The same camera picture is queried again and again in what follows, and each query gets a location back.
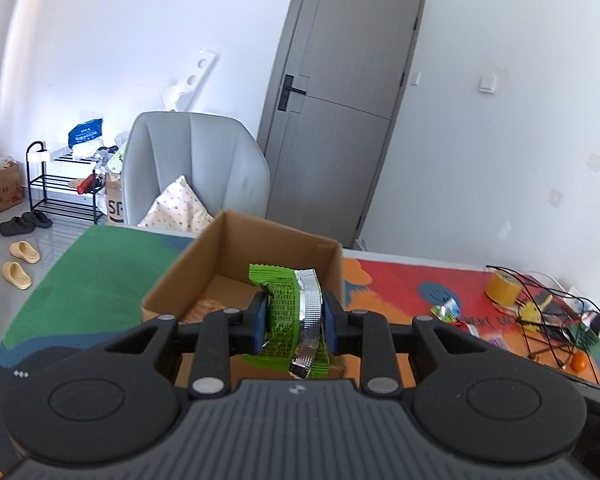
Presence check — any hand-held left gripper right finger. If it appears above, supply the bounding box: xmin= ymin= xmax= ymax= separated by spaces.
xmin=321 ymin=291 xmax=499 ymax=399

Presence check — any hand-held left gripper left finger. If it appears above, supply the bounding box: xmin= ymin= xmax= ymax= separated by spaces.
xmin=100 ymin=293 xmax=272 ymax=399

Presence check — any bright green snack packet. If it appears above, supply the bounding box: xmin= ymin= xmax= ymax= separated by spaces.
xmin=241 ymin=263 xmax=333 ymax=380

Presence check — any orange snack packet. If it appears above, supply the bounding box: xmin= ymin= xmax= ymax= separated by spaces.
xmin=184 ymin=297 xmax=233 ymax=324

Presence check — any brown cardboard box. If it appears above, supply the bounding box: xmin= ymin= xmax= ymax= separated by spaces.
xmin=141 ymin=210 xmax=350 ymax=388

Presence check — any small green silver snack packet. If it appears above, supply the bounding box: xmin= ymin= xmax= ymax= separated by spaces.
xmin=430 ymin=300 xmax=461 ymax=322

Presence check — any white dotted pillow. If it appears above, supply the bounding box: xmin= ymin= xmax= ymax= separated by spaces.
xmin=137 ymin=175 xmax=215 ymax=235

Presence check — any yellow tape roll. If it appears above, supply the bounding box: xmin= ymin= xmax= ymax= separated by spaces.
xmin=484 ymin=269 xmax=521 ymax=306

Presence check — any grey upholstered chair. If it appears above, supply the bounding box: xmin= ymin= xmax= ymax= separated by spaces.
xmin=121 ymin=111 xmax=271 ymax=233

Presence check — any brown printed carton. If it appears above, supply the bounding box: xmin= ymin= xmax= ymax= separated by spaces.
xmin=104 ymin=170 xmax=127 ymax=227

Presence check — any yellow banana-shaped item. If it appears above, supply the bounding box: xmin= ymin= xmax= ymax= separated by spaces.
xmin=520 ymin=302 xmax=544 ymax=328

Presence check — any grey door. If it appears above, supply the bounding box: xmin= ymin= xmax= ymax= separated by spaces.
xmin=256 ymin=0 xmax=427 ymax=250

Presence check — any green printed bag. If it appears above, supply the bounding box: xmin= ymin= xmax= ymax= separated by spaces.
xmin=100 ymin=132 xmax=131 ymax=176

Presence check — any black metal shoe rack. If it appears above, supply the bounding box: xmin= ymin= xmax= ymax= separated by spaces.
xmin=26 ymin=141 xmax=106 ymax=225

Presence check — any yellow slipper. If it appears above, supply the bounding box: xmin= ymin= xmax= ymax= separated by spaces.
xmin=1 ymin=261 xmax=33 ymax=290
xmin=8 ymin=241 xmax=41 ymax=263

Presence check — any white foam board with holes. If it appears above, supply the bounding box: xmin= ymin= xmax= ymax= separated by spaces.
xmin=160 ymin=49 xmax=220 ymax=112

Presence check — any blue plastic bag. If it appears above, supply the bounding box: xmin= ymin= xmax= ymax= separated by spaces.
xmin=68 ymin=118 xmax=103 ymax=148

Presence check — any small patterned cardboard box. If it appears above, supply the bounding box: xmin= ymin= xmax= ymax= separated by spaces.
xmin=0 ymin=157 xmax=23 ymax=212

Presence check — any black wire stand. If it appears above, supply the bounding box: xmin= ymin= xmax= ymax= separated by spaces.
xmin=517 ymin=280 xmax=600 ymax=361

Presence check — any black door handle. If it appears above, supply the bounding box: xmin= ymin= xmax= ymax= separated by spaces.
xmin=278 ymin=74 xmax=308 ymax=112

